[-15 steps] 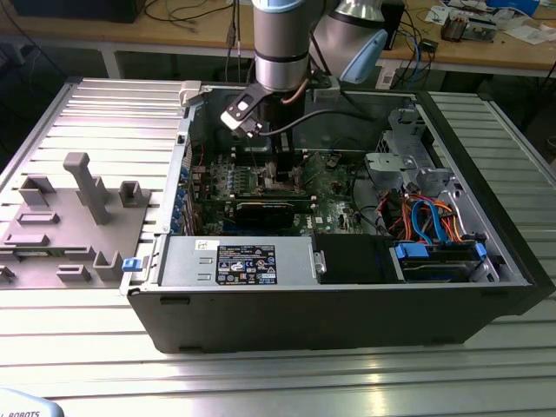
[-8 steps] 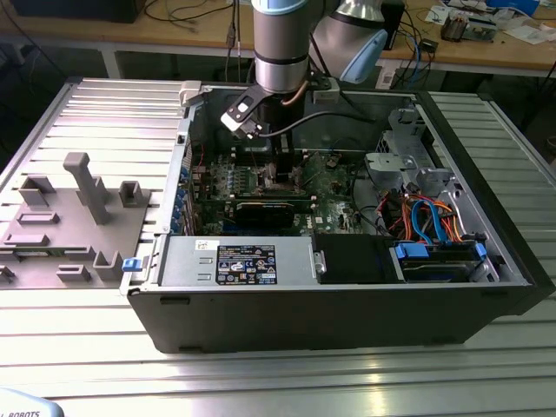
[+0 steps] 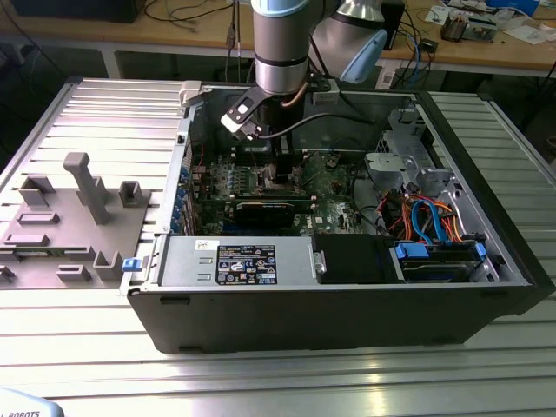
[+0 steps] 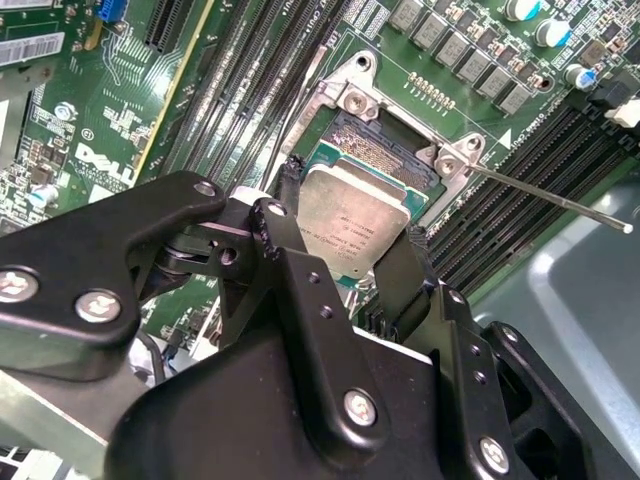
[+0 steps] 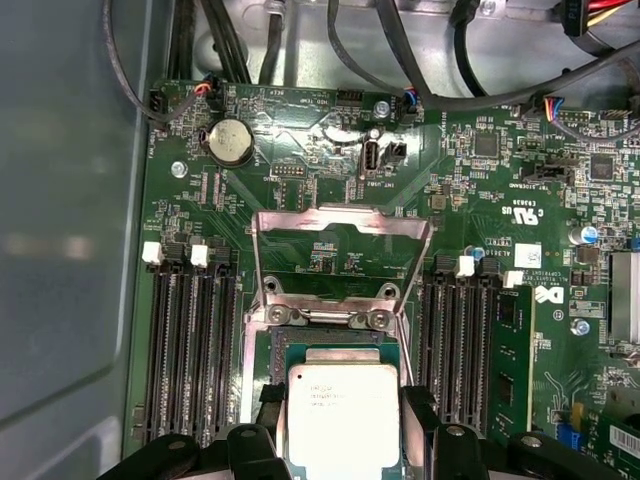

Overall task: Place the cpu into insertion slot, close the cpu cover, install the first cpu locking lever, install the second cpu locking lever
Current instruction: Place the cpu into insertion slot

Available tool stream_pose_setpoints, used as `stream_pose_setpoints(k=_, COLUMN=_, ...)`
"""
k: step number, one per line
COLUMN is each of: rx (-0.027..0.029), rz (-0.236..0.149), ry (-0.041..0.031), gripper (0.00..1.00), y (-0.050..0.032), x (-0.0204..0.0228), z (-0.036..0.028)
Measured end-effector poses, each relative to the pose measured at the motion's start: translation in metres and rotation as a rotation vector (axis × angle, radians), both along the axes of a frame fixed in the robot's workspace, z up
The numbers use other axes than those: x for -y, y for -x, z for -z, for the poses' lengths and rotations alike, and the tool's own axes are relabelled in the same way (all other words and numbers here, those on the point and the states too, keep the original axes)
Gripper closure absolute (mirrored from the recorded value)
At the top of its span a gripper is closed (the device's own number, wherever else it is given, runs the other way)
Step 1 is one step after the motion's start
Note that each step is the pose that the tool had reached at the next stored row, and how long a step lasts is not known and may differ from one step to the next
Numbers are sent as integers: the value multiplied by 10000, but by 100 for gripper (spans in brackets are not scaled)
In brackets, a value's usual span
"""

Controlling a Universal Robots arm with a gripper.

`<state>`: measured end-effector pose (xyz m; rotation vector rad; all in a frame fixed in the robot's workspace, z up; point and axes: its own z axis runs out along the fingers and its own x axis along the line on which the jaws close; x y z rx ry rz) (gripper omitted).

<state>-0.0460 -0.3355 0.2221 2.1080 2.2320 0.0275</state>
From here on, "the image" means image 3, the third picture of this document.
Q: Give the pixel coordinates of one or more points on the tall black box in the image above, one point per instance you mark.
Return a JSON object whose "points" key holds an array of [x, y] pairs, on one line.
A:
{"points": [[395, 26]]}

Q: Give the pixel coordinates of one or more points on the copper CPU cooler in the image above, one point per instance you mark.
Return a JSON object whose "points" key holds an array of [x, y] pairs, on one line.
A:
{"points": [[454, 28]]}

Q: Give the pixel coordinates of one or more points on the white paper sheets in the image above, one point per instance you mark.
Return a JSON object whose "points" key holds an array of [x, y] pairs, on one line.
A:
{"points": [[527, 35]]}

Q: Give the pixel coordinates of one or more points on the blue case tab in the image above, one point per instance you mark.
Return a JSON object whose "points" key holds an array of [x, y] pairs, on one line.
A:
{"points": [[132, 265]]}

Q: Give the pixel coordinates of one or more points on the wooden workbench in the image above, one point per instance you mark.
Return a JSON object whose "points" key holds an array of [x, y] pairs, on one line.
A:
{"points": [[174, 37]]}

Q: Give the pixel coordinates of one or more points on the small black object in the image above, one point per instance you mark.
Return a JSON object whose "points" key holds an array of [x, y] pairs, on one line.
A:
{"points": [[429, 44]]}

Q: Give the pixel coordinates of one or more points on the grey parts rack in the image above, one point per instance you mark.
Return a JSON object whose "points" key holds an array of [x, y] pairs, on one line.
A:
{"points": [[65, 236]]}

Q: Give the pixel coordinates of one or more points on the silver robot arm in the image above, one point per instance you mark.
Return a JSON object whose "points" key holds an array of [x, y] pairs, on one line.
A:
{"points": [[280, 43]]}

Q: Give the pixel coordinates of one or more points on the CPU socket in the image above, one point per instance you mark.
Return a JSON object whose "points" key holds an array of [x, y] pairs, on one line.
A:
{"points": [[267, 182]]}

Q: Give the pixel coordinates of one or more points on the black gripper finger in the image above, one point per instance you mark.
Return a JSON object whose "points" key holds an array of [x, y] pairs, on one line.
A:
{"points": [[284, 167]]}

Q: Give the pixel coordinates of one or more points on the hard disk in blue carrier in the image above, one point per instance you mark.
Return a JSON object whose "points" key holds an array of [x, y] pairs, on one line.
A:
{"points": [[434, 269]]}

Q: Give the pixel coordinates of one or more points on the black PC case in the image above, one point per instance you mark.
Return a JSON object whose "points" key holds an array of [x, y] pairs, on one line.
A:
{"points": [[304, 321]]}

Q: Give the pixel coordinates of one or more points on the silver drive cage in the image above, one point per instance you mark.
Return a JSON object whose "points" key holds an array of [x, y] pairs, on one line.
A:
{"points": [[382, 164]]}

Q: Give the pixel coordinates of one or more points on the green motherboard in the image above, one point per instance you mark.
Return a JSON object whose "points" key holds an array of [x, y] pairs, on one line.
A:
{"points": [[323, 184]]}

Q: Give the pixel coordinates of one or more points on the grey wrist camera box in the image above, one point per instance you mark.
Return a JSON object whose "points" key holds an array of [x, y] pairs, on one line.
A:
{"points": [[325, 92]]}

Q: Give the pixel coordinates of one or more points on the coin cell battery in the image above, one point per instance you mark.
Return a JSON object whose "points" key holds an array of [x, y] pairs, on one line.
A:
{"points": [[331, 162]]}

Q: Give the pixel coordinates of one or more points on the pale blue teach pendant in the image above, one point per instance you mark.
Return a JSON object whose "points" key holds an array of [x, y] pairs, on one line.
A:
{"points": [[26, 404]]}

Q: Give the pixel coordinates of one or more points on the white case latch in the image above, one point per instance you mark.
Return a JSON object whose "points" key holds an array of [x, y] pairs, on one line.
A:
{"points": [[189, 93]]}

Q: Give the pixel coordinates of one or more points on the black graphics card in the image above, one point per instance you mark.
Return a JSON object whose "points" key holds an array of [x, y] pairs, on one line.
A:
{"points": [[265, 216]]}

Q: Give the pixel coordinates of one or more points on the blue box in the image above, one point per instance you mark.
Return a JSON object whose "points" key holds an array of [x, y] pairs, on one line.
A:
{"points": [[512, 3]]}

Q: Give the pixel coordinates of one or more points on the metal locking lever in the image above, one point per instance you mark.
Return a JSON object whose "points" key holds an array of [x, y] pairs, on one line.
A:
{"points": [[253, 155]]}

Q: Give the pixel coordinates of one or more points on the small electronic module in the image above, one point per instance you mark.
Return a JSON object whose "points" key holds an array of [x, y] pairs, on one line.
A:
{"points": [[482, 28]]}

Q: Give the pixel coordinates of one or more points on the wide black box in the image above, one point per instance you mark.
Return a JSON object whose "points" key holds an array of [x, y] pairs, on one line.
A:
{"points": [[74, 8]]}

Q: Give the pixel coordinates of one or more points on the green RAM stick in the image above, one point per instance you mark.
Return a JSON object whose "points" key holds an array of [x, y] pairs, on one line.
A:
{"points": [[39, 253]]}

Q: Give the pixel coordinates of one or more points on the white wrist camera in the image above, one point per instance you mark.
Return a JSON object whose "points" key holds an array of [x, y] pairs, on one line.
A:
{"points": [[238, 116]]}

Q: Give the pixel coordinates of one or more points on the grey power supply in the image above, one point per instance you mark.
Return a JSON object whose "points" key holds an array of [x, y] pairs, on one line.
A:
{"points": [[182, 260]]}

